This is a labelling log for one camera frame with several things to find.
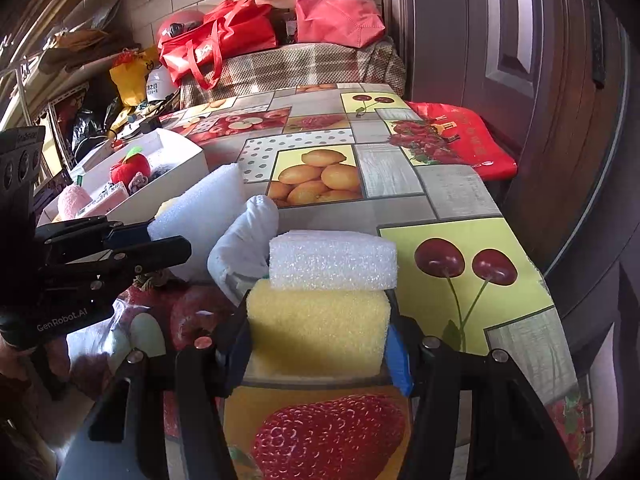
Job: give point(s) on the red plastic bag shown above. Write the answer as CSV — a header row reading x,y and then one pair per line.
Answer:
x,y
467,136

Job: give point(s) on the red apple plush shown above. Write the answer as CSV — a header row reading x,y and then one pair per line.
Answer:
x,y
134,162

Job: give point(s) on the braided rope toy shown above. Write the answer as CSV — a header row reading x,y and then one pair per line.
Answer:
x,y
137,182

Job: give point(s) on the pink red helmet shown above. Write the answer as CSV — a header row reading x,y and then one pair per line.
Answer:
x,y
178,23

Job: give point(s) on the dark wooden door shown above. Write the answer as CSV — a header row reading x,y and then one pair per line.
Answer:
x,y
557,83

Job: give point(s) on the yellow plastic bag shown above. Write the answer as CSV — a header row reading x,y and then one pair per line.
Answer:
x,y
129,72

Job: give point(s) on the black plastic bag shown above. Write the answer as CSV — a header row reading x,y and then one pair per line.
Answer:
x,y
90,131

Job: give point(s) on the white cardboard box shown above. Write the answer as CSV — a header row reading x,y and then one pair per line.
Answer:
x,y
176,164

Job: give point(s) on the metal shelf rack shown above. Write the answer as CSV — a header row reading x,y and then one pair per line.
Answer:
x,y
50,90

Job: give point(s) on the white helmet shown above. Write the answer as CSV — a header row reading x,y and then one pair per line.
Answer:
x,y
159,85

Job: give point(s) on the large white foam piece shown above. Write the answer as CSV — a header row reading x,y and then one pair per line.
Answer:
x,y
202,215

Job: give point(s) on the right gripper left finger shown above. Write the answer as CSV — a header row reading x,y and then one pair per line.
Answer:
x,y
204,375

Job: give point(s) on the white foam block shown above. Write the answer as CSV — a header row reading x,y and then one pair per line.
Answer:
x,y
332,260

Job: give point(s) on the pink tissue packet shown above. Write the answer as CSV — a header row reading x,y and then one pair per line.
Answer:
x,y
110,197

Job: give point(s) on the red fabric bag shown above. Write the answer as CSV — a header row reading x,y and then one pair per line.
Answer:
x,y
348,23

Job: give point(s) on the pink fluffy cloth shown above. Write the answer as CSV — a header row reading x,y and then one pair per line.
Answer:
x,y
72,202

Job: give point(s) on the yellow green sponge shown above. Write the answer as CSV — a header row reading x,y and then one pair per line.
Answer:
x,y
316,333

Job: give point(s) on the fruit pattern tablecloth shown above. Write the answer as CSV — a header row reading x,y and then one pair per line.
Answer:
x,y
352,187

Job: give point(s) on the red tote bag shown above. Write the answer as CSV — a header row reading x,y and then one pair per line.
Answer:
x,y
233,28

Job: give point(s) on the left hand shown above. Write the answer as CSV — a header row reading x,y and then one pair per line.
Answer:
x,y
11,362

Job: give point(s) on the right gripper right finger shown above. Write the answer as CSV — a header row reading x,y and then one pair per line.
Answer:
x,y
430,374

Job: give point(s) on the plaid covered cabinet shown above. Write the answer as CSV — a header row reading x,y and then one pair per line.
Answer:
x,y
300,65

